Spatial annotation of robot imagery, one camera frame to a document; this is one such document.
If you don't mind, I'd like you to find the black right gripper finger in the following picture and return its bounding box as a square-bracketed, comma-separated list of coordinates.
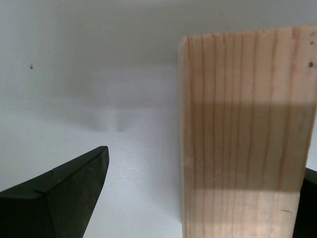
[293, 167, 317, 238]
[0, 146, 110, 238]

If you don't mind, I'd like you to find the light wooden block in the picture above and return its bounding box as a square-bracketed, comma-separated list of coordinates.
[177, 24, 317, 238]

